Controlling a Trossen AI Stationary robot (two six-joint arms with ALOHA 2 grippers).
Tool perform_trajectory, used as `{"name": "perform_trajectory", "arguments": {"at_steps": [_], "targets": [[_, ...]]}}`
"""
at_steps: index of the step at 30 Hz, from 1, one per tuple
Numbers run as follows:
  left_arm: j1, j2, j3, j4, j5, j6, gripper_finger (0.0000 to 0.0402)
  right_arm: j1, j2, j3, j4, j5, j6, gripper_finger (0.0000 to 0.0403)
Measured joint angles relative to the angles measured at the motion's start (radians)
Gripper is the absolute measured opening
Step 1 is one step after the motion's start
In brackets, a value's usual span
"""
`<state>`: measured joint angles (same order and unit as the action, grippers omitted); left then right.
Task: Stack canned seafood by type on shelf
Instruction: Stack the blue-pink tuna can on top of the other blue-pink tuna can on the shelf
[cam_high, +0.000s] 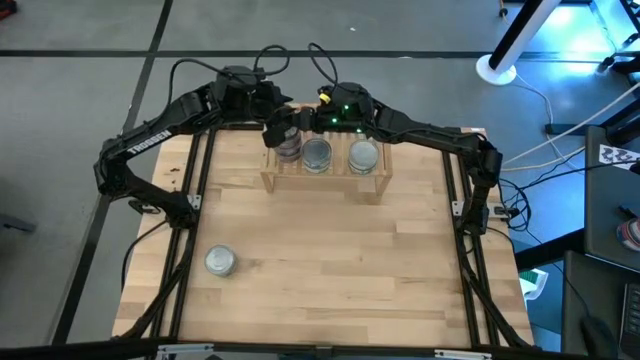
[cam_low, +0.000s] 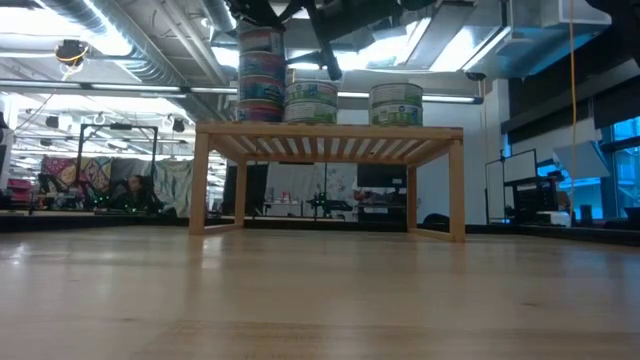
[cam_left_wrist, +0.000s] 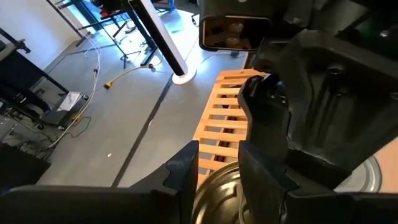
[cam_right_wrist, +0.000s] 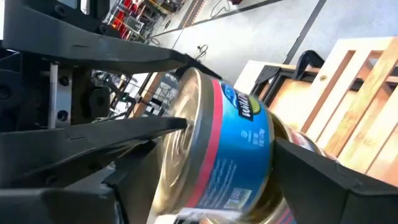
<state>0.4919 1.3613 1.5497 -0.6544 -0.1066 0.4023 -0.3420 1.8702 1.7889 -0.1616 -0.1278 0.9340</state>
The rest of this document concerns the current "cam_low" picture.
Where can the black equipment cart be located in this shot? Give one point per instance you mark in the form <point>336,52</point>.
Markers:
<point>535,200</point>

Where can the black upright panel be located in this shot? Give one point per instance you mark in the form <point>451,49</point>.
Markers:
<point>256,185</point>

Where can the person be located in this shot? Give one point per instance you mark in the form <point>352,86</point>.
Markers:
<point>135,185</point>

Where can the white board panel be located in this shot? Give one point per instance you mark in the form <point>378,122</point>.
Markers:
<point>520,167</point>

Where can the black yellow ceiling device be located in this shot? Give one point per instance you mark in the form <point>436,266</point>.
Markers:
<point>71,52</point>

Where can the white angled panel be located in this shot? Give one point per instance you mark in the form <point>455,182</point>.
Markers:
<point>582,160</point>

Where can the white rectangular ceiling duct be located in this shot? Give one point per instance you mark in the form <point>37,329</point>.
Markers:
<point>540,45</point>

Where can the long white ceiling light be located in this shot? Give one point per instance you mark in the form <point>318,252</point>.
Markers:
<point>125,87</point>

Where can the black ceiling security camera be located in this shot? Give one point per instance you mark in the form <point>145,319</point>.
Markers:
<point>475,76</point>

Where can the black monitor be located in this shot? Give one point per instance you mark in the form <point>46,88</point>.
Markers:
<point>380,175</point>

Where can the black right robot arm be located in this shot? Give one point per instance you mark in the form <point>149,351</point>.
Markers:
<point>625,20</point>

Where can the small background robot arm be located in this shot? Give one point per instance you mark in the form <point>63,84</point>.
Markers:
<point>320,202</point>

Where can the wooden slatted shelf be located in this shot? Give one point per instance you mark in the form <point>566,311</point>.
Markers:
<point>325,131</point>

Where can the small white box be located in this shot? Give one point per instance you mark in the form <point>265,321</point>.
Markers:
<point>555,218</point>

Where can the colourful patterned cloth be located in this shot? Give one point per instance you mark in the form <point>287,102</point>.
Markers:
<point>60,167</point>

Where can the blue lit window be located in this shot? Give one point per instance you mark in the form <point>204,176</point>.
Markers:
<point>625,170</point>

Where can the black metal frame rig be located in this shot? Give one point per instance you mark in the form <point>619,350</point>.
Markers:
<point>81,160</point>

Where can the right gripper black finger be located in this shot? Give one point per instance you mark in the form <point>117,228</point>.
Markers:
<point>327,55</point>
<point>255,12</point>

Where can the red storage box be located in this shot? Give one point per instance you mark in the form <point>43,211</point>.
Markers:
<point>20,192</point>

